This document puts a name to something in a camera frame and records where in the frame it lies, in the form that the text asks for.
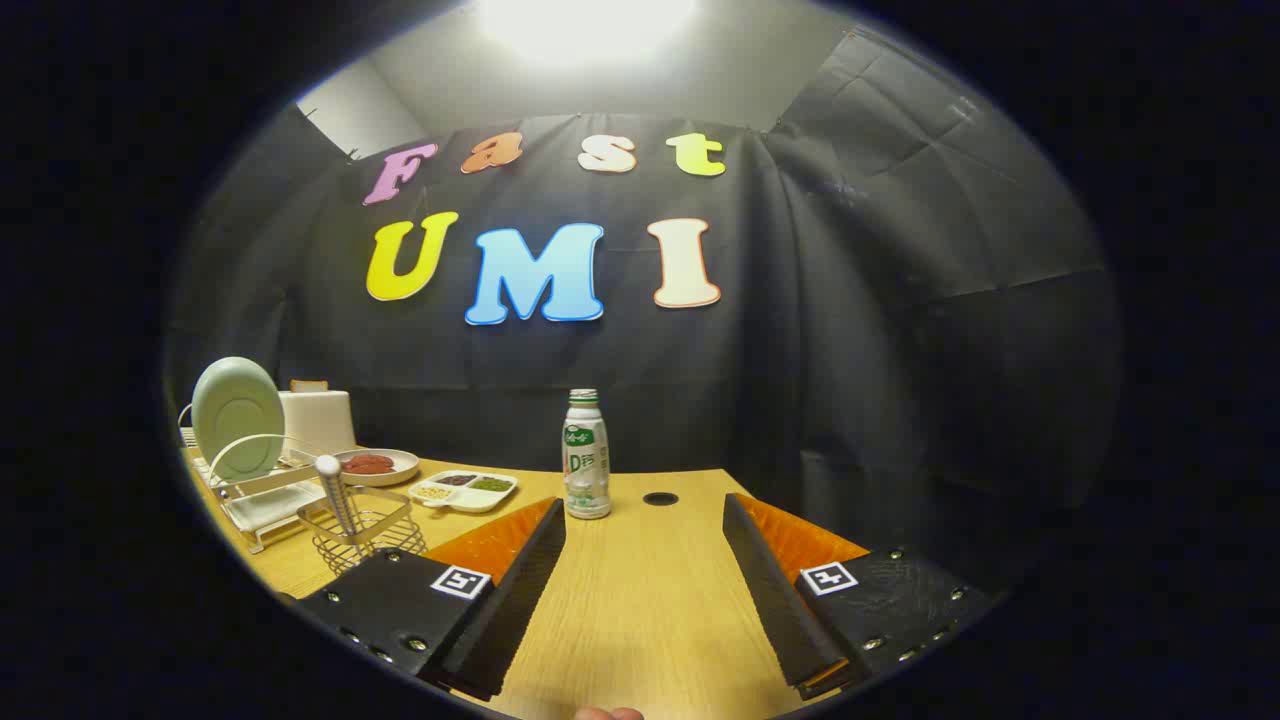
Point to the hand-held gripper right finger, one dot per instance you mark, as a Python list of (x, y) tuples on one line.
[(770, 590)]

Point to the white divided dish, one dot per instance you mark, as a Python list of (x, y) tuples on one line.
[(480, 501)]

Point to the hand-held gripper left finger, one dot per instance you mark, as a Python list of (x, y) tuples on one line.
[(520, 590)]

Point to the white drink bottle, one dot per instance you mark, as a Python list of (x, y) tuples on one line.
[(586, 470)]

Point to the green beans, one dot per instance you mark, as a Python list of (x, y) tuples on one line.
[(491, 484)]

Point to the white oval dish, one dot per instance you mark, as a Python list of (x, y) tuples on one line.
[(405, 462)]

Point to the toast slice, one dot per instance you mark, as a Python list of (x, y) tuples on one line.
[(308, 385)]

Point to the yellow soybeans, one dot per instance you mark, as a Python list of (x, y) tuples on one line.
[(431, 492)]

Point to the dark red beans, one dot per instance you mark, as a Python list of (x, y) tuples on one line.
[(456, 480)]

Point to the white toaster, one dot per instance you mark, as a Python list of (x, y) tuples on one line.
[(320, 420)]

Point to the red meat piece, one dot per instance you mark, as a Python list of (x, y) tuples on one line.
[(362, 459), (372, 469)]

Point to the pale green plate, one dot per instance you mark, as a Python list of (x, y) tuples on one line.
[(235, 415)]

